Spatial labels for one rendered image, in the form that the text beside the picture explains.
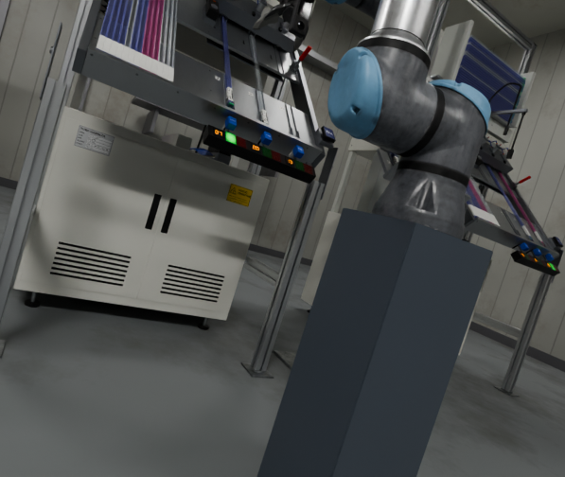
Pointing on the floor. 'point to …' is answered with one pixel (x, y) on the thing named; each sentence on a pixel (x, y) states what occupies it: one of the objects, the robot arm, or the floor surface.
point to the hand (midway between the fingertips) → (273, 42)
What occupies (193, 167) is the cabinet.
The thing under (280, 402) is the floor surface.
